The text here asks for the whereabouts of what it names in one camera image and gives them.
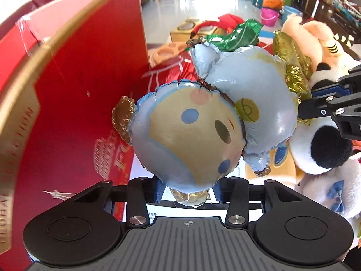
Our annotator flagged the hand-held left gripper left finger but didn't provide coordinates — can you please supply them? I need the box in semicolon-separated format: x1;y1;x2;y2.
66;176;167;229

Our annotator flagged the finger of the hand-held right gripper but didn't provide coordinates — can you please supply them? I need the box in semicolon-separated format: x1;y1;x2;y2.
310;64;361;100
297;92;361;141

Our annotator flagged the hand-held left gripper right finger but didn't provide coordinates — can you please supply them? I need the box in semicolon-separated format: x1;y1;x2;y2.
212;176;301;229

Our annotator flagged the pale blue doll foil balloon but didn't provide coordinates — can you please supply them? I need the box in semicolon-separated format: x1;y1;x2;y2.
111;44;301;208

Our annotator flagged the large red cardboard box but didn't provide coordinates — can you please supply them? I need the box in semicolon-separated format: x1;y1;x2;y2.
0;0;150;260

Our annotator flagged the yellow striped tiger plush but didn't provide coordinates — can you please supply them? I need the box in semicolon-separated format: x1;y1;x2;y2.
322;32;361;74

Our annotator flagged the black and white panda plush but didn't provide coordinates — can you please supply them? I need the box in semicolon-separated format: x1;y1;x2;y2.
288;62;356;175

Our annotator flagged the gold foil balloon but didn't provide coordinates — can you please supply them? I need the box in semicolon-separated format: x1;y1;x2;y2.
272;31;313;126

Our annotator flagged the yellow toy with blue patch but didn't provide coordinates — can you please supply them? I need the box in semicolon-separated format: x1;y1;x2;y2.
245;141;305;187

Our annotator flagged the orange animal plush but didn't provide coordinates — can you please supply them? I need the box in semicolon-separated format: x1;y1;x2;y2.
280;14;339;74

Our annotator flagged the white plush with blue bow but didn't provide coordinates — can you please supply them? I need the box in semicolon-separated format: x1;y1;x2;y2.
296;158;361;218

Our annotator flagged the blue bucket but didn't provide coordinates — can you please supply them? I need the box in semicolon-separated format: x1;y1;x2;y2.
281;6;302;27

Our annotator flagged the pink bucket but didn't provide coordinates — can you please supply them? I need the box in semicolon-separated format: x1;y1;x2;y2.
260;7;280;27

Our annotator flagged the green foil balloon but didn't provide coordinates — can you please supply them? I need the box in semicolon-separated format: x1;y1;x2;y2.
207;18;264;53

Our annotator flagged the orange storage bag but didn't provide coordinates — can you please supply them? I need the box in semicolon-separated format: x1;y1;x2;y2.
262;0;284;10

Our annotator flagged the red cloth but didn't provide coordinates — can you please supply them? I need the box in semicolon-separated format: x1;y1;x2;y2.
192;14;246;38

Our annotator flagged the red foil balloon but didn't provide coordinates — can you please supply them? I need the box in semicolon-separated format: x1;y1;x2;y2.
141;54;204;91

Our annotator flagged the peach plastic toy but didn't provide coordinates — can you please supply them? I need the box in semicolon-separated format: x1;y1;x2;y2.
149;41;189;68

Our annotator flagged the wooden stool with round holes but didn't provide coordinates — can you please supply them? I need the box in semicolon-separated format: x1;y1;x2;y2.
171;18;205;44

